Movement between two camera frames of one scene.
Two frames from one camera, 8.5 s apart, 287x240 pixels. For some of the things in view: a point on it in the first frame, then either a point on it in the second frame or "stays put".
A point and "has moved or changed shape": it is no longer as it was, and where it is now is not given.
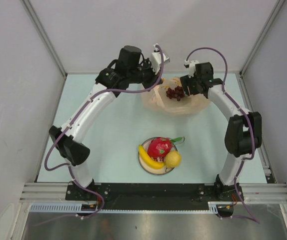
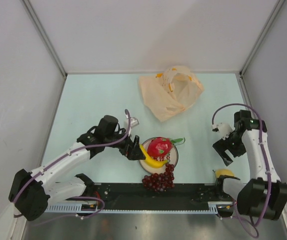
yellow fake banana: (148, 161) stays put
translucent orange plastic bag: (155, 97) has moved or changed shape
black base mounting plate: (152, 196) stays put
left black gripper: (153, 78) → (131, 150)
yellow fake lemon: (172, 159) has moved or changed shape
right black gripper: (184, 81) → (222, 145)
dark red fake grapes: (178, 93) → (161, 182)
